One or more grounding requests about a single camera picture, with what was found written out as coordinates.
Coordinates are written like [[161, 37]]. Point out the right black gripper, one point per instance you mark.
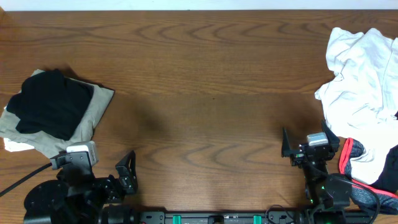
[[310, 152]]

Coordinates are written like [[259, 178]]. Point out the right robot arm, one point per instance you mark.
[[328, 193]]

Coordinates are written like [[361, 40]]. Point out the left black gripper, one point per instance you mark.
[[116, 182]]

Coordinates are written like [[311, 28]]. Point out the black t-shirt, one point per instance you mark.
[[52, 103]]

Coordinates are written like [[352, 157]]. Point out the grey red-trimmed shorts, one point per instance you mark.
[[364, 195]]

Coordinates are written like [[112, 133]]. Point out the crumpled white shirt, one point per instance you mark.
[[361, 101]]

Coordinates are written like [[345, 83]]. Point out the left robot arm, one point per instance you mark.
[[77, 196]]

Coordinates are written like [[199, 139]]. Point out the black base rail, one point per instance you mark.
[[274, 215]]

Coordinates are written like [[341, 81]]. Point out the white folded cloth under garment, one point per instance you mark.
[[12, 146]]

